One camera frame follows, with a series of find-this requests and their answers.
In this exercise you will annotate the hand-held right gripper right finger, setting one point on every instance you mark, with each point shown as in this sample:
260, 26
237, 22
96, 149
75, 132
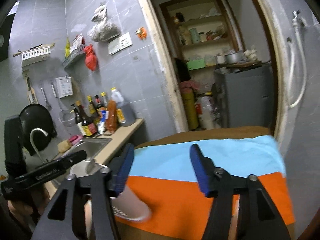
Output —
200, 172

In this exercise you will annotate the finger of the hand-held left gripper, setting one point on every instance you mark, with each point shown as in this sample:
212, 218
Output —
71, 158

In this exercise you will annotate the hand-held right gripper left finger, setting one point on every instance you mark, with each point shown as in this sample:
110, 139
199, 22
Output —
123, 170

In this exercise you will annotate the metal spoon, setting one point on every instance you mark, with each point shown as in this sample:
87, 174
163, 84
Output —
91, 166

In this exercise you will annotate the white utensil holder cup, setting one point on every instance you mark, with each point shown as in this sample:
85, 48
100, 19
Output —
132, 205

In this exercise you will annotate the person's left hand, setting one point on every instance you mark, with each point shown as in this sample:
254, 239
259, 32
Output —
17, 208

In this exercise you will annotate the stainless steel bowl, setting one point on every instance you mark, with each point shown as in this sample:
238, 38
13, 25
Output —
80, 168

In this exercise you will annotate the yellow sponge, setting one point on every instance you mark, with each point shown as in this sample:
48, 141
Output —
63, 146

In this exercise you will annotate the pink dish cloth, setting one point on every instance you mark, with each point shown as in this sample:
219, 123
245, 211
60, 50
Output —
75, 138

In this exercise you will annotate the steel sink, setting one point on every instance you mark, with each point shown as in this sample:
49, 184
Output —
90, 146

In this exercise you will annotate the curved steel faucet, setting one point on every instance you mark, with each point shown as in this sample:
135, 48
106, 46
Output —
37, 132

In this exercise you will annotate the blue and orange cloth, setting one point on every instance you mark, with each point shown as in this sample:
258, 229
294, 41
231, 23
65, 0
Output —
175, 192

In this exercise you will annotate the large dark sauce bottle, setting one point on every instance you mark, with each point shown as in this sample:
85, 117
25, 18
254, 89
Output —
87, 126

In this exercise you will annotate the dark pump sauce bottle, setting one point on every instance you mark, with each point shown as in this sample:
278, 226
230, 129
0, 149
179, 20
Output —
76, 121

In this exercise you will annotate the black wok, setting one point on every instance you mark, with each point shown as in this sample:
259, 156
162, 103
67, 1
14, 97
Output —
37, 117

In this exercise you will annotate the white and blue packet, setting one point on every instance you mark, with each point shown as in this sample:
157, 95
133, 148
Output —
102, 126

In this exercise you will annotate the orange seasoning packet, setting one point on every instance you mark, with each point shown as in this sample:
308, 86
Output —
111, 117

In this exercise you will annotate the yellow cap sauce bottle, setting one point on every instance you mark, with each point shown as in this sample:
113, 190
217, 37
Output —
91, 107

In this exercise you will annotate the clear cooking oil jug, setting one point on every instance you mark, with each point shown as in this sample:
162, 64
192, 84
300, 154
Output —
123, 110

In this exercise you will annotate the dark red label bottle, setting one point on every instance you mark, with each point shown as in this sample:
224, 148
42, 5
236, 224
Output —
99, 103

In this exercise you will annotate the metal spatula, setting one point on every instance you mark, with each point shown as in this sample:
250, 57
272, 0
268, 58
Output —
46, 101

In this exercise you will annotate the yellow gas cylinder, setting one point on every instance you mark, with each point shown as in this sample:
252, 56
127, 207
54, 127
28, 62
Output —
190, 110

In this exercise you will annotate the small yellow cap bottle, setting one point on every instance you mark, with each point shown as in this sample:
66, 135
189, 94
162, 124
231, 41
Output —
103, 100

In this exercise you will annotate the wooden stick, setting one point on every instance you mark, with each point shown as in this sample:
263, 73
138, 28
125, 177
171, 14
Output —
20, 53

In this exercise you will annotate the red plastic bag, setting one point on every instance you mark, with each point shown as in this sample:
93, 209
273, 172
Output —
91, 58

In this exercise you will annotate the white plastic basket rack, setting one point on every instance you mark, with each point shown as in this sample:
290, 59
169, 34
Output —
36, 53

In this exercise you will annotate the black cloth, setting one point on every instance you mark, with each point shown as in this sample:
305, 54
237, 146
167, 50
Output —
182, 70

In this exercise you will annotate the green box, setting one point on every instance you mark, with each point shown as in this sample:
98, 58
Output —
196, 65

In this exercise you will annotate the yellow packet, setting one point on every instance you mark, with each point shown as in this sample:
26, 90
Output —
67, 48

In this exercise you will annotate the white enamel cup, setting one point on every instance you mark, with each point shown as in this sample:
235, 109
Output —
221, 59

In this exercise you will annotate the black range hood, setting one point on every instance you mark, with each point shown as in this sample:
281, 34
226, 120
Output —
5, 40

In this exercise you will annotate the red and white packets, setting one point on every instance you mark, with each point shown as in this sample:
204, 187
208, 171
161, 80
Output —
78, 42

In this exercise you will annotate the metal pot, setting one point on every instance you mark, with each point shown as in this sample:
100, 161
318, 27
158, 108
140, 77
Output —
234, 58

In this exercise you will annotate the clear bag with dark contents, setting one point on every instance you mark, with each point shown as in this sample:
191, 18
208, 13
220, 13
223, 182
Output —
103, 31

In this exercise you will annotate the mint green canister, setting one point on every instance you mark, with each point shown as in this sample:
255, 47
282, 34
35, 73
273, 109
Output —
194, 35

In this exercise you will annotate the white plastic bag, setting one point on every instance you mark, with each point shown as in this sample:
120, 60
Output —
99, 12

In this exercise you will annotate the dark jar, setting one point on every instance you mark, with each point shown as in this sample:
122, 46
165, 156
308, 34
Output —
180, 17

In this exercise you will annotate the wooden shelf cabinet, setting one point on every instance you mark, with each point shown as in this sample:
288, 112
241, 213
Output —
165, 17

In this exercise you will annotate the white wall box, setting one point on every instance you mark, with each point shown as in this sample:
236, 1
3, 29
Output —
63, 87

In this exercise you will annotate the cream door frame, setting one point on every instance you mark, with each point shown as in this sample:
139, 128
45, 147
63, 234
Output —
160, 55

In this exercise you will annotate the white switch panel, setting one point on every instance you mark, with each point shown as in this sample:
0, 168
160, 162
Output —
120, 43

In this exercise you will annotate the orange wall hook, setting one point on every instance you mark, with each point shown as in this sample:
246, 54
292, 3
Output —
141, 33

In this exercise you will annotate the metal wall tap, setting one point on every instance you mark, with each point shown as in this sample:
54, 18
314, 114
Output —
297, 17

